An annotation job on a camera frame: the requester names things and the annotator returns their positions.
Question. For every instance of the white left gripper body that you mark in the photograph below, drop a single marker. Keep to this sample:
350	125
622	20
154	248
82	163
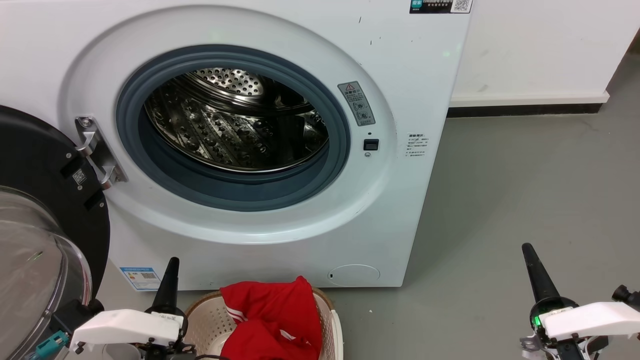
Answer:
120	325

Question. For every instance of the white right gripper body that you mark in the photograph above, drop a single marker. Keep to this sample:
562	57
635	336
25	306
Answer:
590	320

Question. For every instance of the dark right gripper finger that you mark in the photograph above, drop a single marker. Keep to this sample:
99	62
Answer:
540	277

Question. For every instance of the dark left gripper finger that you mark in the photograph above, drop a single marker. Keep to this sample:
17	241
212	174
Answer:
169	292

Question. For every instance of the red garment with white stripes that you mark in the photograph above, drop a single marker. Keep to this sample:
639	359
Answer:
270	320

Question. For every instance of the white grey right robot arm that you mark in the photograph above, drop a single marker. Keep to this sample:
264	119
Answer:
570	351

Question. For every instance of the cream perforated laundry basket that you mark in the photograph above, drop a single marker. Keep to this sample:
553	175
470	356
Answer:
210	325

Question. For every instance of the black glass washing machine door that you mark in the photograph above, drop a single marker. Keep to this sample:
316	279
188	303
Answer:
35	150

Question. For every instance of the white front-load washing machine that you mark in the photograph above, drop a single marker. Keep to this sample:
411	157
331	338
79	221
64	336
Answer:
400	75

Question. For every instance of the blue white energy label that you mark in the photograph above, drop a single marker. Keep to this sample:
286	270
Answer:
141	278

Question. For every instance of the silver metal door hinge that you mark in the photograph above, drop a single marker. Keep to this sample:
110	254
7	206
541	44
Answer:
100	155

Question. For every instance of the perforated steel drum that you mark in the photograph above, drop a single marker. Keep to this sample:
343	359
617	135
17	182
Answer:
225	130

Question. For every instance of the white text sticker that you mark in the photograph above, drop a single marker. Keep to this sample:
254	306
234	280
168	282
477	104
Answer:
415	145

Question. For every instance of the round white filter cover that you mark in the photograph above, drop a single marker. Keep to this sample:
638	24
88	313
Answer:
354	275

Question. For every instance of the grey rubber door seal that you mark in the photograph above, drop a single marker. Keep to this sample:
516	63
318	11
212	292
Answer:
331	170

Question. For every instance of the black door latch socket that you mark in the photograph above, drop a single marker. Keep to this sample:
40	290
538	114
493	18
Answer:
371	145

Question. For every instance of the grey warning sticker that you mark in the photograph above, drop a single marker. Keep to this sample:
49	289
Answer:
356	103

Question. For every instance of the dark QR code sticker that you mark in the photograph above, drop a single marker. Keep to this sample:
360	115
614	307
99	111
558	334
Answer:
440	6

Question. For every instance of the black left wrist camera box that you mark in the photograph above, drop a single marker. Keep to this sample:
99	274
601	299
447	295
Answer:
75	314

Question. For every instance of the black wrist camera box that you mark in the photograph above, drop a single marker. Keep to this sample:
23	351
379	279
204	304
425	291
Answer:
630	296
75	314

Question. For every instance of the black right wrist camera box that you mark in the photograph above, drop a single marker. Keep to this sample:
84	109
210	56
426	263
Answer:
630	296

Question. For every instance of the black wall baseboard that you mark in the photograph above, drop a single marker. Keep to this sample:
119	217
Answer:
525	110

